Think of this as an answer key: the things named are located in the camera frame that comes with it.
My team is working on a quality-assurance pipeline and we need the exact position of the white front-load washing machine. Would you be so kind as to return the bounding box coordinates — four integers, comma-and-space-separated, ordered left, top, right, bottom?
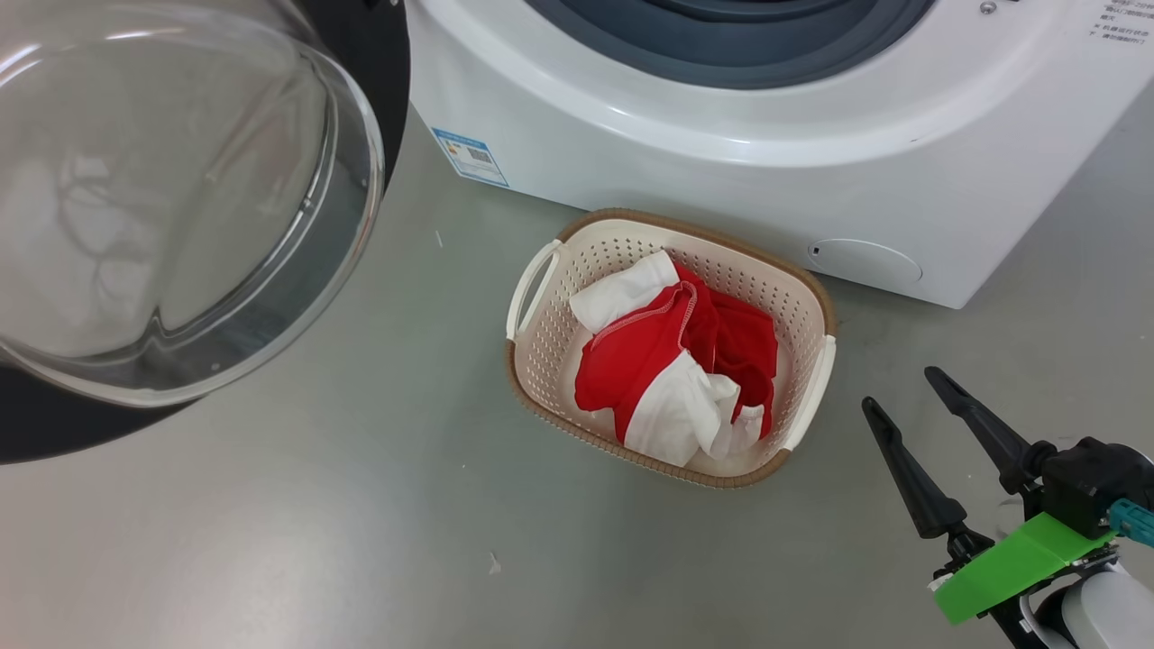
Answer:
406, 0, 1154, 310

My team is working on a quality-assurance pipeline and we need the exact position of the blue energy label sticker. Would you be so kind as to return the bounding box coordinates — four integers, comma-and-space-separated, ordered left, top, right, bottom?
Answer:
431, 127, 510, 188

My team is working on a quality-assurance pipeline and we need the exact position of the black cable with teal plug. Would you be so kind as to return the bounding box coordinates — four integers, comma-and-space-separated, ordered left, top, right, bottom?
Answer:
1107, 498, 1154, 548

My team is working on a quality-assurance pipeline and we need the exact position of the red cloth with stitched hem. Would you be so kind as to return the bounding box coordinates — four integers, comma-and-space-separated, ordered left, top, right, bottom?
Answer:
574, 279, 722, 443

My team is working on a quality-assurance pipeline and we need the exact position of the grey rubber door gasket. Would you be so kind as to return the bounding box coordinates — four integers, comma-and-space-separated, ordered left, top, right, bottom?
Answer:
526, 0, 939, 91

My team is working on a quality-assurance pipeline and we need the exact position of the round white filter cover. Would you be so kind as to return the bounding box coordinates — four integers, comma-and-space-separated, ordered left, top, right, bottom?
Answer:
807, 238, 923, 286

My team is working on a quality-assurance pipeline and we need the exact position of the cream perforated laundry basket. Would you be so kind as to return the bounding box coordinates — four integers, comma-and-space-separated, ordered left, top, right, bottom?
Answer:
505, 208, 838, 489

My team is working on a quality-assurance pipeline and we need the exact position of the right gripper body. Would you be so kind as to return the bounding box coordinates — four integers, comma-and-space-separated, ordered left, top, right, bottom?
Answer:
933, 528, 997, 580

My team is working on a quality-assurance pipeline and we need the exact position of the dark round washing machine door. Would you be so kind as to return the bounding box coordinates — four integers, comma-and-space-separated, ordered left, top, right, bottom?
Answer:
0, 0, 411, 465

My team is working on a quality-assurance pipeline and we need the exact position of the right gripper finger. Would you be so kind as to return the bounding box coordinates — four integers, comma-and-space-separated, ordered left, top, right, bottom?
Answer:
924, 366, 1038, 495
861, 397, 968, 540

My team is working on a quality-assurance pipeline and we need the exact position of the red and white garment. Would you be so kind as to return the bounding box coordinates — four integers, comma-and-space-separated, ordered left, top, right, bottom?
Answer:
622, 288, 779, 468

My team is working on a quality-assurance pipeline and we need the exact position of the white cloth garment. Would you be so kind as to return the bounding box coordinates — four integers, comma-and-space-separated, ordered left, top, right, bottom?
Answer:
569, 250, 682, 334

